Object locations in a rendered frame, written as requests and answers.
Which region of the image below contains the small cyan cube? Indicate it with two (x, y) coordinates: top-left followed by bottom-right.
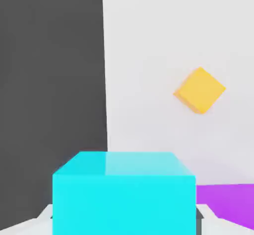
(52, 151), (197, 235)

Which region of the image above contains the small yellow cube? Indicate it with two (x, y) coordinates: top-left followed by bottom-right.
(173, 66), (227, 115)

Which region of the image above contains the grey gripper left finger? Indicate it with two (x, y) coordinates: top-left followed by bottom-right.
(0, 204), (54, 235)

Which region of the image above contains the large purple box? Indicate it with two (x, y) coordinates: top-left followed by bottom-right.
(195, 183), (254, 230)

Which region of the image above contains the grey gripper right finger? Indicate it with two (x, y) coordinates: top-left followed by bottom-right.
(195, 204), (254, 235)

